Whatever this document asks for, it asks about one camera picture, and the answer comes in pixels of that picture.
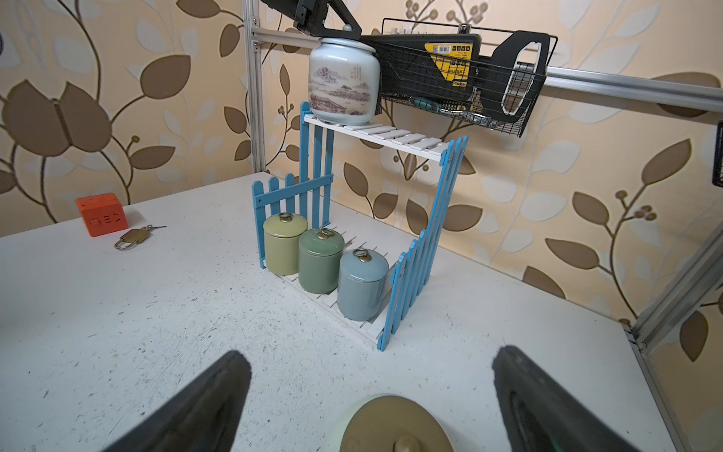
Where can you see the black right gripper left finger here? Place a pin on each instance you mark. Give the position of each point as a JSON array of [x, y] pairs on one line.
[[204, 416]]

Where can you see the blue white wooden shelf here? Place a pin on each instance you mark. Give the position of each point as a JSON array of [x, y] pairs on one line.
[[308, 194]]

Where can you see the white painted porcelain jar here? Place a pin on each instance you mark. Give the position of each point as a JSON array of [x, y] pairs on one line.
[[344, 82]]

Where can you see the black wire basket rear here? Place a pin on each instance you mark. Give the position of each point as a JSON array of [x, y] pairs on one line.
[[472, 75]]

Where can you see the aluminium cage frame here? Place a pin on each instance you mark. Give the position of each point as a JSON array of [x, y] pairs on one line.
[[590, 129]]

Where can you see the blue small tea canister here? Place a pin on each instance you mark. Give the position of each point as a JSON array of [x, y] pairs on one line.
[[362, 278]]

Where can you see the brass padlock with key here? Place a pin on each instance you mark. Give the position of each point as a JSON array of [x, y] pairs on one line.
[[135, 236]]

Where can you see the green small tea canister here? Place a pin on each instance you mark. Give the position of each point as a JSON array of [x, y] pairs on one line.
[[320, 252]]

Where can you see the green handle screwdriver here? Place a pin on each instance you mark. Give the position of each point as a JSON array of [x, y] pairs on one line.
[[438, 108]]

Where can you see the black white handle saw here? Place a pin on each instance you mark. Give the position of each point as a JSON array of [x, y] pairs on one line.
[[515, 75]]

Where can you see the black yellow tool box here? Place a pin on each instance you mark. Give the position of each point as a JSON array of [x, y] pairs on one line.
[[432, 66]]

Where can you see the cream jar with brown lid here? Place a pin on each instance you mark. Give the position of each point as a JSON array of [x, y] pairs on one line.
[[387, 423]]

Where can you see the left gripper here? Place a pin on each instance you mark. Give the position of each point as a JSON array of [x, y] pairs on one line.
[[309, 17]]

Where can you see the red cube block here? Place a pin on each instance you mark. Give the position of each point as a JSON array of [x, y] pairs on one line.
[[102, 214]]

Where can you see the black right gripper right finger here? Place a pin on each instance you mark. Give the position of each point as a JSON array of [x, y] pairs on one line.
[[541, 415]]

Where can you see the yellow-green small tea canister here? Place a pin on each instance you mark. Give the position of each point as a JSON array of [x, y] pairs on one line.
[[282, 233]]

